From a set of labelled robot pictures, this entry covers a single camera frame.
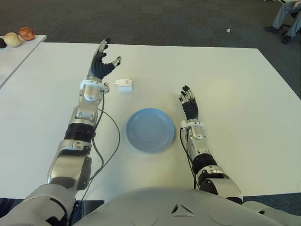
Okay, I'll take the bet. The black office chair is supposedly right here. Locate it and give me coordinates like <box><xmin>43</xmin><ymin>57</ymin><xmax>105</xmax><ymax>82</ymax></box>
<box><xmin>279</xmin><ymin>10</ymin><xmax>301</xmax><ymax>36</ymax></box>

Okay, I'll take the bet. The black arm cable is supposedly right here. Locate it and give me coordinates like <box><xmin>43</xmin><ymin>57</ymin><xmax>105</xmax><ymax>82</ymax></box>
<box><xmin>77</xmin><ymin>90</ymin><xmax>121</xmax><ymax>205</ymax></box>
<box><xmin>180</xmin><ymin>128</ymin><xmax>198</xmax><ymax>189</ymax></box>

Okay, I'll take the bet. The reddish brown bread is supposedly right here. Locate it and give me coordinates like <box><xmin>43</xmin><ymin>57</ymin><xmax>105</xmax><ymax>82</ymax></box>
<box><xmin>18</xmin><ymin>27</ymin><xmax>36</xmax><ymax>41</ymax></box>

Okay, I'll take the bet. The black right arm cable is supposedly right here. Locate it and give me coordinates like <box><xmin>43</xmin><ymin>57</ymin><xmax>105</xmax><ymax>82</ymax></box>
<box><xmin>180</xmin><ymin>128</ymin><xmax>198</xmax><ymax>189</ymax></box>

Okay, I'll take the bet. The pale yellow fruit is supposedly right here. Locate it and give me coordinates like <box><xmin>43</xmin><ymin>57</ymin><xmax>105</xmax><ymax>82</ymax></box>
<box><xmin>4</xmin><ymin>32</ymin><xmax>22</xmax><ymax>48</ymax></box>

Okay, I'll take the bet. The grey robot torso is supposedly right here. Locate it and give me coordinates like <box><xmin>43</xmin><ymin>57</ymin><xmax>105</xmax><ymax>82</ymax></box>
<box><xmin>70</xmin><ymin>187</ymin><xmax>266</xmax><ymax>226</ymax></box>

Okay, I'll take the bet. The white charger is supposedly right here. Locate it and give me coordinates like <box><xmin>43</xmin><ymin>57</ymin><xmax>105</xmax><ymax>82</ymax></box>
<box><xmin>114</xmin><ymin>78</ymin><xmax>134</xmax><ymax>94</ymax></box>

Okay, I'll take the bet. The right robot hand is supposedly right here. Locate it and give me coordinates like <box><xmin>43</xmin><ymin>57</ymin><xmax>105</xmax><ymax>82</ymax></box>
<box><xmin>177</xmin><ymin>85</ymin><xmax>200</xmax><ymax>122</ymax></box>

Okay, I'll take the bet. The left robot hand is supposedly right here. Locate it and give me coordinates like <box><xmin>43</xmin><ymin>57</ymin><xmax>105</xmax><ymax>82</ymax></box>
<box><xmin>87</xmin><ymin>37</ymin><xmax>122</xmax><ymax>81</ymax></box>

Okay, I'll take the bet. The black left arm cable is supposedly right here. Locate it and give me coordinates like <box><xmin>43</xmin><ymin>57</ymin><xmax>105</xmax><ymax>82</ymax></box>
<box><xmin>77</xmin><ymin>90</ymin><xmax>121</xmax><ymax>205</ymax></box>

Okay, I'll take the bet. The seated person in jeans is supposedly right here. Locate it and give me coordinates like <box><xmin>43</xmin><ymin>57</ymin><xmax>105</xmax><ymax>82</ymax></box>
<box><xmin>264</xmin><ymin>0</ymin><xmax>301</xmax><ymax>44</ymax></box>

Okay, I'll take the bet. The blue plate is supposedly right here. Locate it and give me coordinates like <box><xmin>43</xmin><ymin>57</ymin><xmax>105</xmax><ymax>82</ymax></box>
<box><xmin>126</xmin><ymin>107</ymin><xmax>176</xmax><ymax>154</ymax></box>

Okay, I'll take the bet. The white side table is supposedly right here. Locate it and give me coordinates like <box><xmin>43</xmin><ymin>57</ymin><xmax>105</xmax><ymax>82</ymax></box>
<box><xmin>0</xmin><ymin>35</ymin><xmax>48</xmax><ymax>89</ymax></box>

